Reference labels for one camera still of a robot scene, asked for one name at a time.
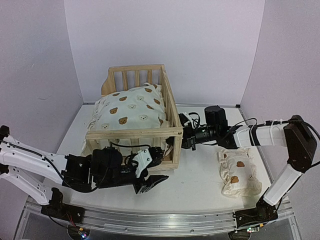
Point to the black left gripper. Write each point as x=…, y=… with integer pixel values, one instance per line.
x=151, y=181

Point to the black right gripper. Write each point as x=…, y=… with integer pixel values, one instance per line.
x=188, y=139

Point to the bear print cream cushion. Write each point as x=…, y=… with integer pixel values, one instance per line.
x=137, y=108

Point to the wooden pet bed frame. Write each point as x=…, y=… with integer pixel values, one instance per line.
x=169, y=139

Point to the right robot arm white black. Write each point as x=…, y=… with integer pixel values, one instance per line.
x=196, y=184

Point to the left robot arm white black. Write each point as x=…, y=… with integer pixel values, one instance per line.
x=18, y=160

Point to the small bear print pillow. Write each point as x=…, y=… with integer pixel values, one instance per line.
x=238, y=173

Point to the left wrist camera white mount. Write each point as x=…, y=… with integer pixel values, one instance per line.
x=147, y=158

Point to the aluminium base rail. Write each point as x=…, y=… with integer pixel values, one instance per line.
x=151, y=224

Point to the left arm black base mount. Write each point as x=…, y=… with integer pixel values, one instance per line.
x=56, y=208

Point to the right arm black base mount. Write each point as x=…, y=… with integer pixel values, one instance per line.
x=262, y=213

